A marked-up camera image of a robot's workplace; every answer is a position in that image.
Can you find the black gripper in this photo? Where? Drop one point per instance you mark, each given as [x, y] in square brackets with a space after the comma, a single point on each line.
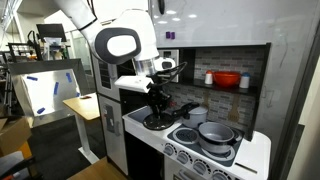
[157, 95]

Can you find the small black pan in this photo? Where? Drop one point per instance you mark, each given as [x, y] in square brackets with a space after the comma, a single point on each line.
[158, 123]

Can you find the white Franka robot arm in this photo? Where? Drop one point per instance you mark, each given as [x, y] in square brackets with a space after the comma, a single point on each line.
[123, 40]

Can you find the grey toy stove top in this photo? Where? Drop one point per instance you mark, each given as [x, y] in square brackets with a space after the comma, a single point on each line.
[185, 136]

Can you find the grey stove knob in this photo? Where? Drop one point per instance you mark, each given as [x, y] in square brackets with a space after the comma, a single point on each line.
[220, 175]
[199, 167]
[169, 150]
[182, 157]

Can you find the grey toy cooking pot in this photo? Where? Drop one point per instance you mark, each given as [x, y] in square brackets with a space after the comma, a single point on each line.
[216, 140]

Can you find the grey toy sink basin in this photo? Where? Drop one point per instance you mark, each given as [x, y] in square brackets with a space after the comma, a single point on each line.
[136, 115]

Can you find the wooden toy spoon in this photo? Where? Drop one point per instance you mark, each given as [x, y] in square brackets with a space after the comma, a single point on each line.
[206, 99]

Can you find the grey water dispenser panel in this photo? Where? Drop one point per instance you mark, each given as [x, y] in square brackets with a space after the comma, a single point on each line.
[109, 118]

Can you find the white shaker red cap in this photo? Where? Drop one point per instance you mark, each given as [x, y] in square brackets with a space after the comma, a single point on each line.
[208, 77]

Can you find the black notes chalkboard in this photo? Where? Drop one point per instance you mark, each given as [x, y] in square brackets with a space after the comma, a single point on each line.
[104, 77]

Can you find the red plastic bowl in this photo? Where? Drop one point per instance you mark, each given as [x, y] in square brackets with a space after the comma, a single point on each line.
[226, 79]

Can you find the wooden desk white leg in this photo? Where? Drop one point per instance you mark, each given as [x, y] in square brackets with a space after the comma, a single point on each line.
[83, 108]

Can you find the wooden toy spatula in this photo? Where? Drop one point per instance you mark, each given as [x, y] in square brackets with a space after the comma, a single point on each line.
[234, 111]

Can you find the purple magnet block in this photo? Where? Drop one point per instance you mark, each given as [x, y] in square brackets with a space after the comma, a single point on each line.
[168, 35]
[173, 35]

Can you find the white shaker blue cap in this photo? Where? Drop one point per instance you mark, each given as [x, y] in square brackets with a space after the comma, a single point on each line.
[244, 81]

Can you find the blue tape strip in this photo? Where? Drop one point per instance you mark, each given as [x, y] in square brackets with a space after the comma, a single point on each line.
[68, 77]
[41, 110]
[56, 88]
[32, 78]

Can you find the toy kitchen unit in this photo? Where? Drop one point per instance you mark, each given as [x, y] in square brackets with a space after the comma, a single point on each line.
[253, 156]

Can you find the white glossy whiteboard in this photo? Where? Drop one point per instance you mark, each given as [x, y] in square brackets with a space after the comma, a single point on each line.
[233, 23]

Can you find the black monitor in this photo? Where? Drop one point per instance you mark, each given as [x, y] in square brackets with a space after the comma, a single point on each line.
[51, 30]

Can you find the open cardboard box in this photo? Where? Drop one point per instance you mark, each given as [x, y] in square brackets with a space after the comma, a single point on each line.
[13, 136]

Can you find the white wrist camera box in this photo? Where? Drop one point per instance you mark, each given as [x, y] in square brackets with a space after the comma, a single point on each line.
[133, 83]

